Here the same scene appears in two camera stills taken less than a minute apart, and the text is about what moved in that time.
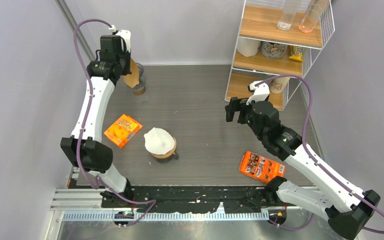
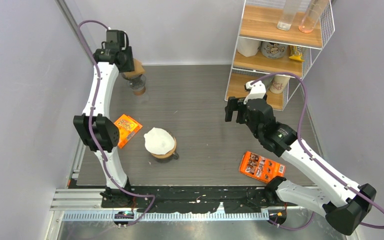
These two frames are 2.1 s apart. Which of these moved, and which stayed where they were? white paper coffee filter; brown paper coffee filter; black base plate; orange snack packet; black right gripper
Moved: brown paper coffee filter
Stayed: white paper coffee filter; black base plate; orange snack packet; black right gripper
